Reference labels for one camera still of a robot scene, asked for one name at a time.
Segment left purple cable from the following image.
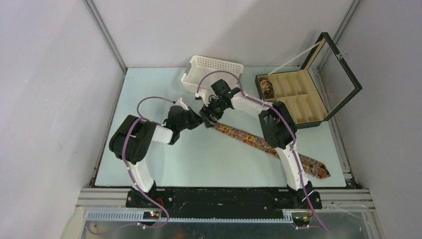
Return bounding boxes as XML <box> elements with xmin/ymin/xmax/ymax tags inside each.
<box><xmin>86</xmin><ymin>96</ymin><xmax>177</xmax><ymax>236</ymax></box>

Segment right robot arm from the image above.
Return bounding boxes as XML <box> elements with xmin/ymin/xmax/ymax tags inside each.
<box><xmin>195</xmin><ymin>79</ymin><xmax>310</xmax><ymax>208</ymax></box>

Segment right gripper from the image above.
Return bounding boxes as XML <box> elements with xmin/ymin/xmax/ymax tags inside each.
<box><xmin>199</xmin><ymin>96</ymin><xmax>228</xmax><ymax>128</ymax></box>

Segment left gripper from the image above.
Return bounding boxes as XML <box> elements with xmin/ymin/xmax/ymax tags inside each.
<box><xmin>177</xmin><ymin>106</ymin><xmax>204</xmax><ymax>131</ymax></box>

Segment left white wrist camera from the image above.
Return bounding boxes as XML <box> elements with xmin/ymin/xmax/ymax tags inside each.
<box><xmin>174</xmin><ymin>97</ymin><xmax>189</xmax><ymax>111</ymax></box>

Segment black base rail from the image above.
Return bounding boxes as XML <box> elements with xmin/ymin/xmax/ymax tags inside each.
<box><xmin>125</xmin><ymin>187</ymin><xmax>322</xmax><ymax>220</ymax></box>

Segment black compartment tie box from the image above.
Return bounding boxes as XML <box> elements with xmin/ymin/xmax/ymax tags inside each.
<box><xmin>255</xmin><ymin>32</ymin><xmax>362</xmax><ymax>129</ymax></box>

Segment purple cable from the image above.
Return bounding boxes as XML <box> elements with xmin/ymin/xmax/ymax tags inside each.
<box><xmin>196</xmin><ymin>70</ymin><xmax>332</xmax><ymax>232</ymax></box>
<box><xmin>86</xmin><ymin>96</ymin><xmax>177</xmax><ymax>236</ymax></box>

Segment rolled tie far compartment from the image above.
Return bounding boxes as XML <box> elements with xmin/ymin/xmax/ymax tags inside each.
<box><xmin>259</xmin><ymin>78</ymin><xmax>275</xmax><ymax>99</ymax></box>

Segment white perforated plastic basket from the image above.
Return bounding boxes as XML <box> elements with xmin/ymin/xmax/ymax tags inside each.
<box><xmin>181</xmin><ymin>55</ymin><xmax>244</xmax><ymax>93</ymax></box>

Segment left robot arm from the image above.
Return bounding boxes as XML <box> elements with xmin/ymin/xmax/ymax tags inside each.
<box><xmin>109</xmin><ymin>106</ymin><xmax>204</xmax><ymax>208</ymax></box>

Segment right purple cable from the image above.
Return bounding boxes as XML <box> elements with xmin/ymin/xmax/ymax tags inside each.
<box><xmin>196</xmin><ymin>70</ymin><xmax>332</xmax><ymax>232</ymax></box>

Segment colourful patterned tie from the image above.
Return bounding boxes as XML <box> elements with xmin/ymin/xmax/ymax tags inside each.
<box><xmin>211</xmin><ymin>123</ymin><xmax>331</xmax><ymax>179</ymax></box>

